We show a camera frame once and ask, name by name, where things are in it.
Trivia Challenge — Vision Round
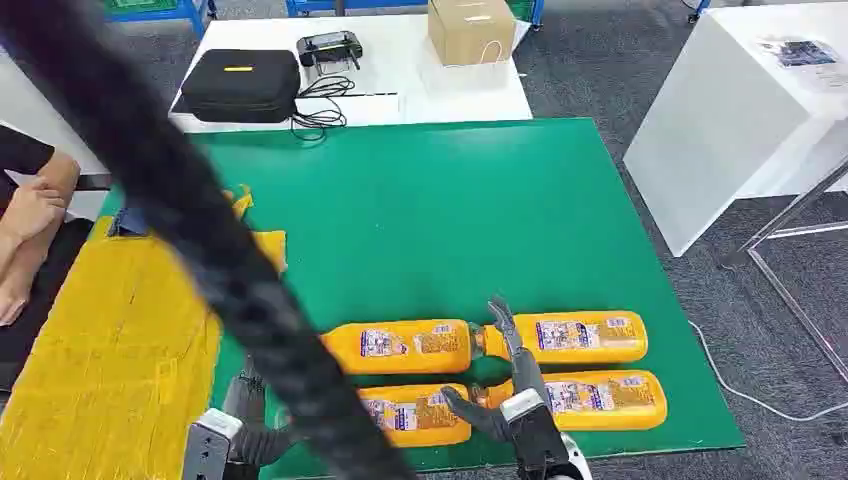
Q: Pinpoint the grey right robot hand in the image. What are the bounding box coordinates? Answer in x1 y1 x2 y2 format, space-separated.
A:
441 298 572 473

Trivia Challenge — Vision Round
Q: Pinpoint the orange detergent bottle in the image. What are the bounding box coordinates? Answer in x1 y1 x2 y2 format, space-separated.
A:
357 384 473 449
468 311 649 366
319 319 476 376
471 369 669 433

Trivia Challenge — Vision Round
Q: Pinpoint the green mat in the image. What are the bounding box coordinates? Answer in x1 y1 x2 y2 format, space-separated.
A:
97 117 747 480

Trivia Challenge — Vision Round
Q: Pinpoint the white cabinet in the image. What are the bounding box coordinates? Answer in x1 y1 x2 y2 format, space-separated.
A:
622 0 848 258

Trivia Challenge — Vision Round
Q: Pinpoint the cardboard box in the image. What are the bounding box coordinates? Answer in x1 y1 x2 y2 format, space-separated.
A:
427 0 517 68

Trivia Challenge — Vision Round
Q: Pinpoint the black remote controller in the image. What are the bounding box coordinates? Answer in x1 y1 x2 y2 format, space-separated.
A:
296 31 364 72

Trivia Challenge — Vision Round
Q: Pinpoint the long blue rack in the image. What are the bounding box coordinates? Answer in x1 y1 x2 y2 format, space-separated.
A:
284 0 546 31

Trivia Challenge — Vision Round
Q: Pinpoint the black zip case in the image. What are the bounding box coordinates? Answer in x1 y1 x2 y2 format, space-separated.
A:
180 48 302 125

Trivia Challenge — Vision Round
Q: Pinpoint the printed paper sheet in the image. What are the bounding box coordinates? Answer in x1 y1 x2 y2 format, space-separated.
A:
758 38 843 70

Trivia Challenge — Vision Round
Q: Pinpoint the yellow sheet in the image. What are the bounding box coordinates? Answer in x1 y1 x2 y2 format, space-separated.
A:
0 185 289 480

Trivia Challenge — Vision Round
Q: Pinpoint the blue rack with green crate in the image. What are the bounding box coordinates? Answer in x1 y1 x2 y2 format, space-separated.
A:
102 0 218 38

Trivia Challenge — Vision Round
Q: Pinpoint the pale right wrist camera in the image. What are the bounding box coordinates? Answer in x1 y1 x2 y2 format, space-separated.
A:
499 389 547 424

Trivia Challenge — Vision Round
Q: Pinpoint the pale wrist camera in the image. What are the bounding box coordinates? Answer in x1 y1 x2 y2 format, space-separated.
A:
499 389 547 424
182 408 244 480

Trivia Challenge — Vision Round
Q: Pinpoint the white floor cable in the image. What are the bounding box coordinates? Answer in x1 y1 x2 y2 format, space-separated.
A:
688 321 848 424

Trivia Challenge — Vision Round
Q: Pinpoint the metal frame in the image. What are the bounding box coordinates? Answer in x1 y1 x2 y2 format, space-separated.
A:
718 158 848 386

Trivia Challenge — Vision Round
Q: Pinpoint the thin black cable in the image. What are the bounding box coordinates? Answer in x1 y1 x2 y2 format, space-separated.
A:
290 74 357 142

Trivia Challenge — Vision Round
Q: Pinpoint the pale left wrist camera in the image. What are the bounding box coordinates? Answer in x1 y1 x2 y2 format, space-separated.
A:
182 408 244 480

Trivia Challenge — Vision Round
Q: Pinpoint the thick black braided cable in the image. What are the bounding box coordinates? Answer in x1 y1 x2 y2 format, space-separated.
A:
0 0 419 480

